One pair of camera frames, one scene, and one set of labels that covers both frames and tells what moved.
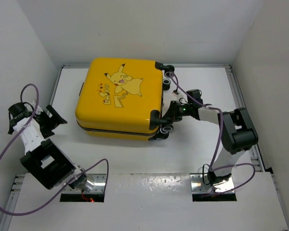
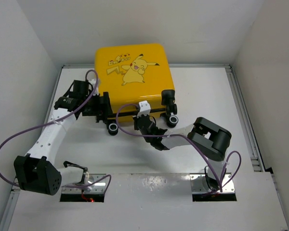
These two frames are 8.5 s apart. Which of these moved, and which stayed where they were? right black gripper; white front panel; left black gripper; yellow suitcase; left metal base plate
Moved: yellow suitcase; left black gripper; right black gripper
Stayed: white front panel; left metal base plate
